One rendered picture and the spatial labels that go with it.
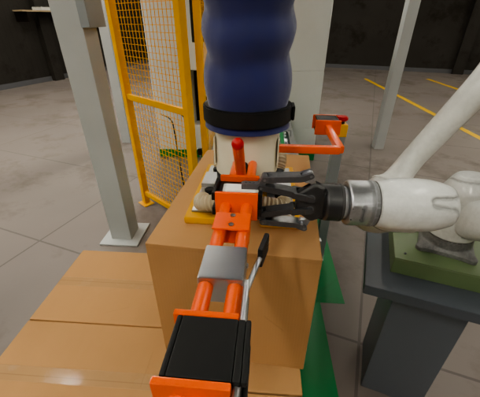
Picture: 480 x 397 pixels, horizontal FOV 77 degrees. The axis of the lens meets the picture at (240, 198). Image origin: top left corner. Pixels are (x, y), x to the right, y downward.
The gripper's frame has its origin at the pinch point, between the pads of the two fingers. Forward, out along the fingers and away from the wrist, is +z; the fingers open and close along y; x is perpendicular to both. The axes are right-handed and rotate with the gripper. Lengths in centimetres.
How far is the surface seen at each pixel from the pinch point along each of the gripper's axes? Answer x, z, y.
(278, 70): 19.0, -7.0, -21.5
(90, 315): 20, 58, 66
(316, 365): 39, -36, 120
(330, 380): 32, -42, 120
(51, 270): 94, 138, 120
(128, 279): 39, 51, 66
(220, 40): 17.0, 5.2, -27.3
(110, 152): 130, 95, 46
